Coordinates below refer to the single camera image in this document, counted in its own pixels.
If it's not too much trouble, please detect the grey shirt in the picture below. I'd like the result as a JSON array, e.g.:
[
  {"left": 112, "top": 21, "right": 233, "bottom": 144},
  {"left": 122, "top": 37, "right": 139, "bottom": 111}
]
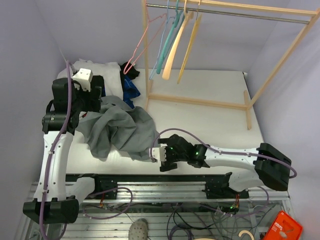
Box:
[{"left": 76, "top": 95, "right": 158, "bottom": 161}]

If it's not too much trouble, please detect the yellow hanger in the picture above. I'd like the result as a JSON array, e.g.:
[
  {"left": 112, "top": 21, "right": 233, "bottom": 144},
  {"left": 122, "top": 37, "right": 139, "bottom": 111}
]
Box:
[{"left": 177, "top": 0, "right": 202, "bottom": 84}]

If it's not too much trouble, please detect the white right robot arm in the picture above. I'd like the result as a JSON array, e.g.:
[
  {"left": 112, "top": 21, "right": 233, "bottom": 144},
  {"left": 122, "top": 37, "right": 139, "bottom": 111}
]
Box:
[{"left": 149, "top": 134, "right": 292, "bottom": 199}]

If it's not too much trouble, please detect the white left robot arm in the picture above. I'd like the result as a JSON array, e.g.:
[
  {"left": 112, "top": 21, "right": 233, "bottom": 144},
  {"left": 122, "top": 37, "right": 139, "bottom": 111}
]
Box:
[{"left": 22, "top": 75, "right": 105, "bottom": 224}]

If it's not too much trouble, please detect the white shirt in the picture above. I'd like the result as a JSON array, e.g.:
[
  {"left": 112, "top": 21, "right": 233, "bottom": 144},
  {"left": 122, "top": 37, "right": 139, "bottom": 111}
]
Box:
[{"left": 73, "top": 59, "right": 123, "bottom": 99}]

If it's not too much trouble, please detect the light blue hanger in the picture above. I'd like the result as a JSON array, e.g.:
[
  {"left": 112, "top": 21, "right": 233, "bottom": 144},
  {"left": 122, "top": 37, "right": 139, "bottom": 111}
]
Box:
[{"left": 149, "top": 1, "right": 175, "bottom": 81}]

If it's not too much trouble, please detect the beige curved hanger piece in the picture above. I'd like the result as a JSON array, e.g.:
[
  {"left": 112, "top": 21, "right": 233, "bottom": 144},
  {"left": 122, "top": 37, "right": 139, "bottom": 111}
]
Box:
[{"left": 238, "top": 230, "right": 255, "bottom": 240}]

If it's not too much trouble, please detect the teal hanger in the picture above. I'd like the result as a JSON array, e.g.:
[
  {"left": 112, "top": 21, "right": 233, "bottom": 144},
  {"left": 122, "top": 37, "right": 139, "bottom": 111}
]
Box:
[{"left": 156, "top": 0, "right": 185, "bottom": 75}]

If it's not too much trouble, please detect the natural wooden hanger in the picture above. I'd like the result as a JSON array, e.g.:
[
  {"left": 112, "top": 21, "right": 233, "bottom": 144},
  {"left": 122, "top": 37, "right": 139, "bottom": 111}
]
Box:
[{"left": 162, "top": 0, "right": 194, "bottom": 80}]

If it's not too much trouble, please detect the black garment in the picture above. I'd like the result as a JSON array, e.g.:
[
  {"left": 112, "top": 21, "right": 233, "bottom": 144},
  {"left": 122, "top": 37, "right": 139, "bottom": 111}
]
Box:
[{"left": 120, "top": 62, "right": 140, "bottom": 81}]

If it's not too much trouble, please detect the grey perforated shoe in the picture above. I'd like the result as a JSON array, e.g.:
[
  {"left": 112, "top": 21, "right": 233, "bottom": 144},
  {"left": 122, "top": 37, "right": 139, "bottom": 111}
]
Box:
[{"left": 128, "top": 218, "right": 149, "bottom": 240}]

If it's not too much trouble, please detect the orange plastic case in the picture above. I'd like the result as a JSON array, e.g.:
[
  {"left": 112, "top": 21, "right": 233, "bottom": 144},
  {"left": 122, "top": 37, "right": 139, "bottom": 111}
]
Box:
[{"left": 263, "top": 210, "right": 303, "bottom": 240}]

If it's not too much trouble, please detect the wooden clothes rack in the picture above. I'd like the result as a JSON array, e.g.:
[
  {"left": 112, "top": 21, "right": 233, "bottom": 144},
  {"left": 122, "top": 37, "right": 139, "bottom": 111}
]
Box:
[{"left": 145, "top": 0, "right": 320, "bottom": 130}]

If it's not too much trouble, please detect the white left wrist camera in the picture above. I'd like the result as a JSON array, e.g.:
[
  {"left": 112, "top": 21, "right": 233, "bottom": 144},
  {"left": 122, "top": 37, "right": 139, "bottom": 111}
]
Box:
[{"left": 72, "top": 68, "right": 93, "bottom": 92}]

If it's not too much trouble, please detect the aluminium rail frame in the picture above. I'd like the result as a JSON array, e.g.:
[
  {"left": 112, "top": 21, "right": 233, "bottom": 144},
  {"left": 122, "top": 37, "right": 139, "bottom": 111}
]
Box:
[{"left": 14, "top": 178, "right": 296, "bottom": 240}]

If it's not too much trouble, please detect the purple floor cable loop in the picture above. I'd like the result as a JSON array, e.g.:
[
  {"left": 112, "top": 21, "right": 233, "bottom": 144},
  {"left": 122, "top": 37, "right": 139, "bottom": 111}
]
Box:
[{"left": 82, "top": 186, "right": 133, "bottom": 221}]

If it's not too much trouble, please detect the pink wire hanger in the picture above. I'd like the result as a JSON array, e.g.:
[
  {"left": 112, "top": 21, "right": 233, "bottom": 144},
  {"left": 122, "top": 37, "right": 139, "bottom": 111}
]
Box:
[{"left": 123, "top": 0, "right": 168, "bottom": 75}]

